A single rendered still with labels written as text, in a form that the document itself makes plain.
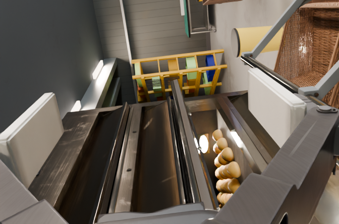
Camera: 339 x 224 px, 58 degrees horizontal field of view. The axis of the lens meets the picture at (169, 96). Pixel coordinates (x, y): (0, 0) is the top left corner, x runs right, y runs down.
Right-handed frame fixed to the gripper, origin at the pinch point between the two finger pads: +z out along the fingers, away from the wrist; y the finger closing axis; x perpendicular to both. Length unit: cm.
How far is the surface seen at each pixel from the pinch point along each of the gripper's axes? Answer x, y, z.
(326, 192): -56, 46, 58
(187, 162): -42, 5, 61
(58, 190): -56, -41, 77
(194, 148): -41, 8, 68
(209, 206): -41, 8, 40
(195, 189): -41, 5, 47
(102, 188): -51, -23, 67
